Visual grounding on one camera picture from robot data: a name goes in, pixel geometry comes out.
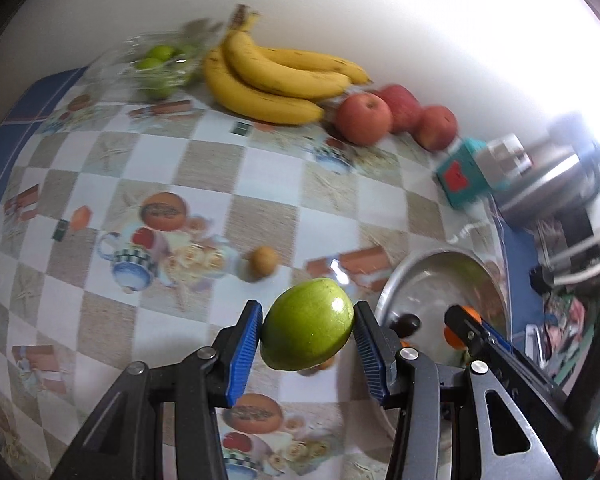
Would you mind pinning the right red apple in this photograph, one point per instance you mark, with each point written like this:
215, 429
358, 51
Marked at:
437, 128

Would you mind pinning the checkered fruit tablecloth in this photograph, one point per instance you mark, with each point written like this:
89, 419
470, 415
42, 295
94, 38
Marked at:
125, 234

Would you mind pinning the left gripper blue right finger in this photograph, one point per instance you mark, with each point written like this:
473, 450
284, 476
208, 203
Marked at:
377, 348

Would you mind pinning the bag of green limes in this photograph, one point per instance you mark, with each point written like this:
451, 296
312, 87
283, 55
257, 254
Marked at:
150, 67

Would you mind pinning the brown longan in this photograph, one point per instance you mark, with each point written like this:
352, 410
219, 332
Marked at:
263, 261
313, 370

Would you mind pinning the blue cloth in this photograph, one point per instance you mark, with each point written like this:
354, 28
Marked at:
521, 257

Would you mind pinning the green jujube fruit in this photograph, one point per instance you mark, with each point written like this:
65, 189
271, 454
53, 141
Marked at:
306, 326

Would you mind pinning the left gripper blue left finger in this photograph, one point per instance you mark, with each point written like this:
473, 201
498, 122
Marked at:
240, 351

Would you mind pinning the white wooden chair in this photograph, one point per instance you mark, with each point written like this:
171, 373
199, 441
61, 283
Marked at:
588, 251

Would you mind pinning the large steel basin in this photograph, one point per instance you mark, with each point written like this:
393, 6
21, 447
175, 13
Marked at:
427, 283

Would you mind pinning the middle red apple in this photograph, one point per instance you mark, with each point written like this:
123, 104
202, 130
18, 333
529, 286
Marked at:
404, 107

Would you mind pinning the yellow banana bunch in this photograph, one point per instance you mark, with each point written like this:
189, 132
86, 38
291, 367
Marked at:
275, 85

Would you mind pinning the black power adapter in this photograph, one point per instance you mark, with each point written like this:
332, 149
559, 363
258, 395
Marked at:
541, 279

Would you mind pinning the teal plastic box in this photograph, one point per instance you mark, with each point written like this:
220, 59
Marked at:
460, 177

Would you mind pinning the red apple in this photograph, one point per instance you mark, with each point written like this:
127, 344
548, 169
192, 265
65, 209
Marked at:
437, 128
363, 119
404, 107

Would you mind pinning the steel thermos jug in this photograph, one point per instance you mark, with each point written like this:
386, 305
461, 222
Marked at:
565, 175

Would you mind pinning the front red apple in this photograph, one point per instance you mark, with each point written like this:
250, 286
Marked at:
363, 119

